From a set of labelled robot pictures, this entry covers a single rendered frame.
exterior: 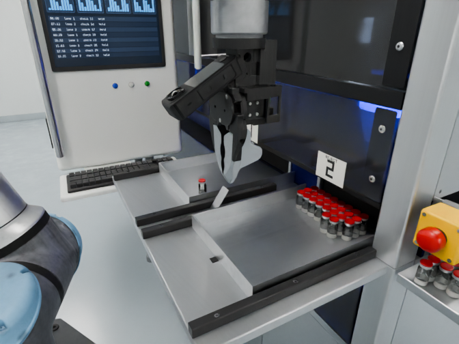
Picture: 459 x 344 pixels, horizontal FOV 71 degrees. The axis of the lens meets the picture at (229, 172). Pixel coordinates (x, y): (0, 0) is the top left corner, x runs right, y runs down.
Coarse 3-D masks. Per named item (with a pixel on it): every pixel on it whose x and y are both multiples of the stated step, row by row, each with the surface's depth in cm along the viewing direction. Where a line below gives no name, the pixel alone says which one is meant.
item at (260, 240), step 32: (288, 192) 87; (192, 224) 75; (224, 224) 77; (256, 224) 77; (288, 224) 77; (224, 256) 62; (256, 256) 66; (288, 256) 66; (320, 256) 61; (256, 288) 54
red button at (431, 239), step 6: (426, 228) 52; (432, 228) 52; (420, 234) 52; (426, 234) 51; (432, 234) 51; (438, 234) 50; (420, 240) 52; (426, 240) 51; (432, 240) 50; (438, 240) 50; (444, 240) 50; (420, 246) 53; (426, 246) 52; (432, 246) 51; (438, 246) 50; (444, 246) 51; (432, 252) 51
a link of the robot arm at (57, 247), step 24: (0, 192) 46; (0, 216) 46; (24, 216) 48; (48, 216) 52; (0, 240) 45; (24, 240) 47; (48, 240) 50; (72, 240) 55; (48, 264) 47; (72, 264) 53
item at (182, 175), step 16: (176, 160) 105; (192, 160) 108; (208, 160) 111; (176, 176) 102; (192, 176) 102; (208, 176) 102; (240, 176) 102; (256, 176) 102; (272, 176) 94; (288, 176) 96; (176, 192) 91; (192, 192) 91; (208, 192) 85
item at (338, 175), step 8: (320, 152) 74; (320, 160) 74; (336, 160) 70; (320, 168) 75; (336, 168) 70; (344, 168) 68; (320, 176) 75; (336, 176) 71; (344, 176) 69; (336, 184) 71
